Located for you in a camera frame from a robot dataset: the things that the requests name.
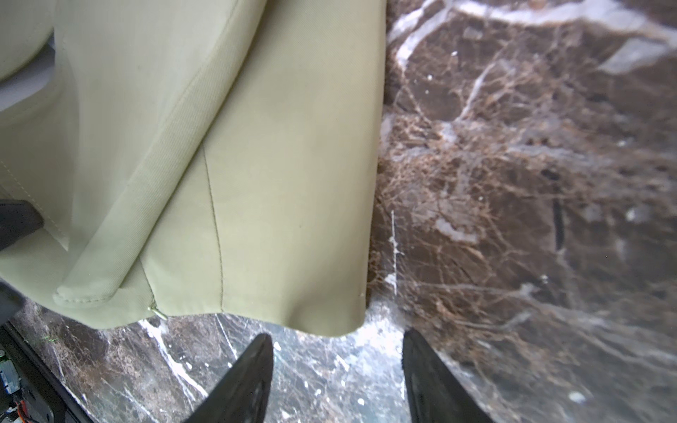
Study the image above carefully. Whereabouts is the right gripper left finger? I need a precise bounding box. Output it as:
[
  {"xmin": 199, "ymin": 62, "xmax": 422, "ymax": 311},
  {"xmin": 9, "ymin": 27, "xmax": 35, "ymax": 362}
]
[{"xmin": 184, "ymin": 333, "xmax": 273, "ymax": 423}]

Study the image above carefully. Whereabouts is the olive green skirt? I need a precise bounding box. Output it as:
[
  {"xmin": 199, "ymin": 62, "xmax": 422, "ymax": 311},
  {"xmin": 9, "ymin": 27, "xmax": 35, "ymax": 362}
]
[{"xmin": 1, "ymin": 1, "xmax": 387, "ymax": 337}]

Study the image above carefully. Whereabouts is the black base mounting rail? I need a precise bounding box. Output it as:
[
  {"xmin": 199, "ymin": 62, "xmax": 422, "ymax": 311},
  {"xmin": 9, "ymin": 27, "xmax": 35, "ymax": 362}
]
[{"xmin": 1, "ymin": 323, "xmax": 92, "ymax": 423}]

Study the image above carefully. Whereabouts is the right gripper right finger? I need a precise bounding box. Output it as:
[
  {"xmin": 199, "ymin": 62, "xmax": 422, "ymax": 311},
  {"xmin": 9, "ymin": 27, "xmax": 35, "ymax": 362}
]
[{"xmin": 402, "ymin": 329, "xmax": 493, "ymax": 423}]

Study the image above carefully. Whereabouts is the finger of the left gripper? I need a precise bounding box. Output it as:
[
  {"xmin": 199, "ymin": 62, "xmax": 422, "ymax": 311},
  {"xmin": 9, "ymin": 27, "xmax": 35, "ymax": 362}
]
[{"xmin": 0, "ymin": 199, "xmax": 44, "ymax": 250}]

